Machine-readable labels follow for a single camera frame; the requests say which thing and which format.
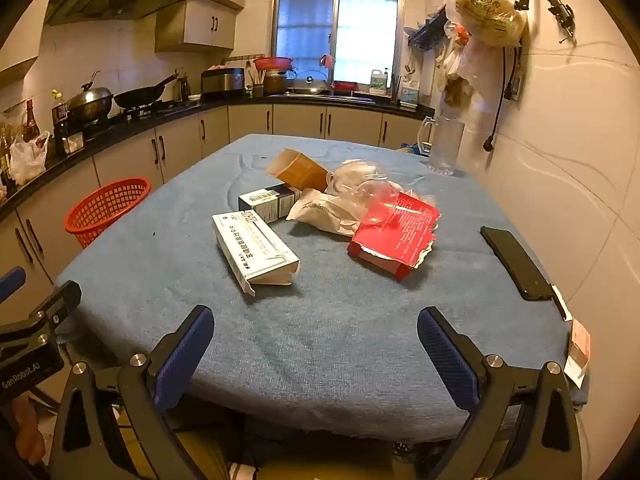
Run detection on orange cardboard box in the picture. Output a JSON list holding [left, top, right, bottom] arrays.
[[265, 148, 330, 192]]

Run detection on black wok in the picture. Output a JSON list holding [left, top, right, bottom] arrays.
[[113, 71, 180, 110]]

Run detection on steel pot with lid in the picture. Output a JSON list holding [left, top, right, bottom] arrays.
[[65, 71, 115, 129]]

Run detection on red plastic mesh basket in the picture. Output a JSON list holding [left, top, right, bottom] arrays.
[[64, 177, 153, 250]]

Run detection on black kitchen countertop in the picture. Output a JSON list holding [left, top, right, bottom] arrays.
[[0, 91, 437, 222]]

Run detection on chopstick holder with chopsticks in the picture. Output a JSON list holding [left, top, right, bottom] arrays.
[[248, 61, 266, 99]]

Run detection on black hanging metal tool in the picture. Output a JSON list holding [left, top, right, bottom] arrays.
[[515, 0, 577, 44]]

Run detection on black silver rice cooker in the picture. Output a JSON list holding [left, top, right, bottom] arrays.
[[200, 67, 246, 101]]

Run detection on black power cable with plug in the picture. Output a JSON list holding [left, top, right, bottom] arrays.
[[482, 44, 524, 154]]

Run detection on dark sauce bottle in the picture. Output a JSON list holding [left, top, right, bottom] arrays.
[[50, 89, 71, 156]]

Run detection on person's left hand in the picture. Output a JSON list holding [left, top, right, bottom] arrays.
[[12, 400, 47, 465]]

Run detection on white printed plastic bag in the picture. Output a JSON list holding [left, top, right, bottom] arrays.
[[286, 188, 374, 238]]

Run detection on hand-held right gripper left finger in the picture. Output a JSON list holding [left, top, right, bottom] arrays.
[[50, 305, 216, 480]]

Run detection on beige lower kitchen cabinets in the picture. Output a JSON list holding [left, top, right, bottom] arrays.
[[0, 102, 427, 311]]

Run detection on hanging clear plastic bags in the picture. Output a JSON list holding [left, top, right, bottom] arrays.
[[434, 19, 507, 109]]

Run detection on glass pan lid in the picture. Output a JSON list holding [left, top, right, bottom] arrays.
[[292, 74, 331, 96]]

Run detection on dark blue white box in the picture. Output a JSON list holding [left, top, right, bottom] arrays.
[[238, 185, 304, 225]]

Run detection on black smartphone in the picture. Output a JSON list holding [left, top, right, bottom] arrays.
[[480, 226, 556, 302]]

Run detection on clear glass pitcher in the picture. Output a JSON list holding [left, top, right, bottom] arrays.
[[417, 115, 466, 177]]

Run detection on red plastic basin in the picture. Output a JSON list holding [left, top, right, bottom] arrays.
[[253, 56, 295, 74]]

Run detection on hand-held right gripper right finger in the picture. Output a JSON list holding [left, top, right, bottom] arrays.
[[417, 306, 583, 480]]

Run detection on beige kitchen cabinets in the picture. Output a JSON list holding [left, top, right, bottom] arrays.
[[65, 0, 252, 54], [0, 102, 427, 311]]

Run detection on white red paper slip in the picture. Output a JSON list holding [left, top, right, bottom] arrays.
[[563, 317, 592, 390]]

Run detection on brown glass bottle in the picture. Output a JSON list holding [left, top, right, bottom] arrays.
[[21, 99, 41, 144]]

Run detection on green label detergent bottle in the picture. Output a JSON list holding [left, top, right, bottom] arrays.
[[369, 68, 391, 97]]

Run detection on clear plastic blister shell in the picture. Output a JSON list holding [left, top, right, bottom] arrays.
[[327, 158, 404, 226]]

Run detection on dark cooking pot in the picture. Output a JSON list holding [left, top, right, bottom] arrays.
[[262, 71, 290, 96]]

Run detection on beige upper kitchen cabinets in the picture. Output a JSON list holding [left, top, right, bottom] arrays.
[[65, 0, 252, 54]]

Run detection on torn red cardboard box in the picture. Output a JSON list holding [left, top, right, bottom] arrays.
[[347, 192, 442, 282]]

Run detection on hanging bag with yellow contents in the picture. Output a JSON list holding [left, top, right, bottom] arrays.
[[453, 0, 529, 49]]

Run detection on kitchen window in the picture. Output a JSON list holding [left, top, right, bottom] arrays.
[[270, 0, 404, 94]]

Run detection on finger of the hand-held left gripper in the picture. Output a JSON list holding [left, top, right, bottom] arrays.
[[29, 280, 83, 334], [0, 266, 27, 304]]

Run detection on dark wall shelf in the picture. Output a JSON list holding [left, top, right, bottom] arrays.
[[407, 6, 449, 52]]

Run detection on white medicine box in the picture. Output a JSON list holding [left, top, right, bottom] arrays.
[[212, 210, 300, 296]]

